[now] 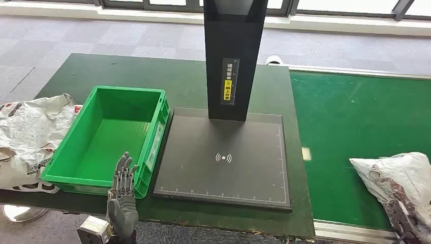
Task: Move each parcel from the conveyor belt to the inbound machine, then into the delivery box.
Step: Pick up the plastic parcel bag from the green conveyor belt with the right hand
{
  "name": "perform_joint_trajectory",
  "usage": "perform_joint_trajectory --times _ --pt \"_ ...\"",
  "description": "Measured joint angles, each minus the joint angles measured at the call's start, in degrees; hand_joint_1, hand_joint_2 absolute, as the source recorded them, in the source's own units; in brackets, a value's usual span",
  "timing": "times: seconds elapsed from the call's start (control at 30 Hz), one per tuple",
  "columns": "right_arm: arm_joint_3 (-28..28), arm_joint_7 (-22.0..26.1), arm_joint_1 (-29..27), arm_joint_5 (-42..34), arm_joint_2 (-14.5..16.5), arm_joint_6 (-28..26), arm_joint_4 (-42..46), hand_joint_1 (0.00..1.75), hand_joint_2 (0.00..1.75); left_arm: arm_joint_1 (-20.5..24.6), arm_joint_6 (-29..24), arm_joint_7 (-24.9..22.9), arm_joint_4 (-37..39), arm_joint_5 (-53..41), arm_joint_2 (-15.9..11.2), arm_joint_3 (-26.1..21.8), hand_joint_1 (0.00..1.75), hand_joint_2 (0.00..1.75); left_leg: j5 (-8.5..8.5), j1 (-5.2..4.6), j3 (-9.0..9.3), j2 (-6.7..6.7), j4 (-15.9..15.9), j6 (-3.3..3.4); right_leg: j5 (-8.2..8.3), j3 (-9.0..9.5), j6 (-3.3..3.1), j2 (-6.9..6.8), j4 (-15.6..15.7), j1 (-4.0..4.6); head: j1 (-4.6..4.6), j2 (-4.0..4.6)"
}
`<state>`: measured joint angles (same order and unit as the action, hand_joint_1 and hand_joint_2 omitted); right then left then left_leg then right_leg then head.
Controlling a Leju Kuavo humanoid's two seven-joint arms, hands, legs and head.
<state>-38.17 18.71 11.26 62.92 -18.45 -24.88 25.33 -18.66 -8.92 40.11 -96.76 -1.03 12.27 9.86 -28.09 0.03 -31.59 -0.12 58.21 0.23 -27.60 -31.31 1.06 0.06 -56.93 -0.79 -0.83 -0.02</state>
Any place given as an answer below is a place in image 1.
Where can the black scanner column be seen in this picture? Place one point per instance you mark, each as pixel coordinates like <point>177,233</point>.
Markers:
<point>232,40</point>

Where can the white crate label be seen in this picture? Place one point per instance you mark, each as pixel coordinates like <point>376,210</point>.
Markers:
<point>155,146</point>

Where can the small pale belt sticker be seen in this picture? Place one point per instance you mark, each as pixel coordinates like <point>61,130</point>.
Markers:
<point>306,153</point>

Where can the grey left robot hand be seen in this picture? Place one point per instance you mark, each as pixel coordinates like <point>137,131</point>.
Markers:
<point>123,208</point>

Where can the green plastic crate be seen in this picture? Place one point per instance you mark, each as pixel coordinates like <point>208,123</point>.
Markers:
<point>111,141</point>

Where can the dark window frame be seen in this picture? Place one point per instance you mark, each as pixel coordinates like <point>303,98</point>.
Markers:
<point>400,8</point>

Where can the silver conveyor frame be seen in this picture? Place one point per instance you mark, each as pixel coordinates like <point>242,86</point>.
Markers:
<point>353,232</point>

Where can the large white printed bag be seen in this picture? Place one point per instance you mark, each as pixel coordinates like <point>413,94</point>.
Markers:
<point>27,134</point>

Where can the round chrome base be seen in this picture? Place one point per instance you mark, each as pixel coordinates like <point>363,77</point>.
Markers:
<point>20,212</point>

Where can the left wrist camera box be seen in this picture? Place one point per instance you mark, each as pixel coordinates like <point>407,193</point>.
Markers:
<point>92,230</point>

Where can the green conveyor belt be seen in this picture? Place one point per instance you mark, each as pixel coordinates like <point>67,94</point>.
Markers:
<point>353,111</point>

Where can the white parcel bag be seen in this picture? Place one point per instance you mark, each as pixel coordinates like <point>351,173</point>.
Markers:
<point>400,182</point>

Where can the black and yellow column label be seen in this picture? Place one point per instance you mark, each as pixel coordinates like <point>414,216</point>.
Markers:
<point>230,80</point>

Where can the black scanner base plate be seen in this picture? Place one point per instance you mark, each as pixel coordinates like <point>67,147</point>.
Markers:
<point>222,178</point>

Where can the dark green table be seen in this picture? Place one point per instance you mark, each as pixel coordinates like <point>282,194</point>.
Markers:
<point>134,70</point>

